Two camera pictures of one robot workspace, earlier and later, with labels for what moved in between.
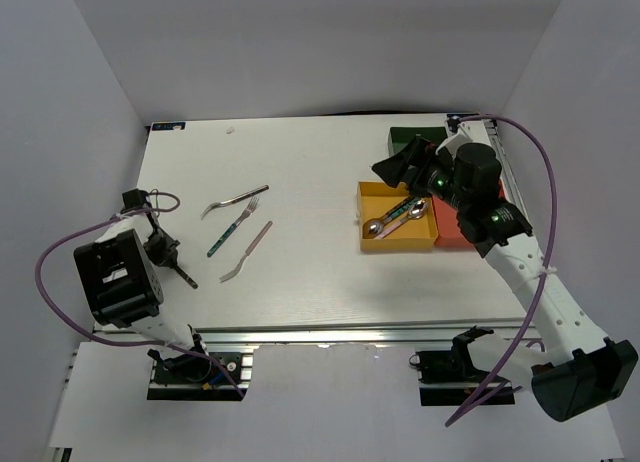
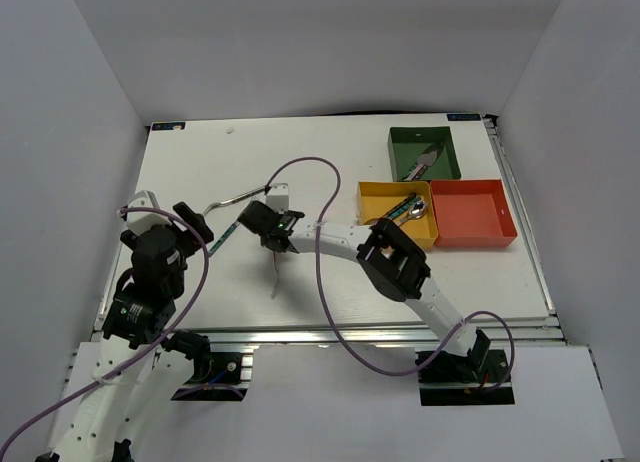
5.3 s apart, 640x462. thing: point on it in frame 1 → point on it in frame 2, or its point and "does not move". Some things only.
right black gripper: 395,168 → 271,210
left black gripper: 169,253 → 195,220
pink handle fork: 238,269 → 277,276
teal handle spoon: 415,209 does not move
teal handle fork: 251,204 does not move
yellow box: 376,200 does not move
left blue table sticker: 169,126 does not move
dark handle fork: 232,200 does not move
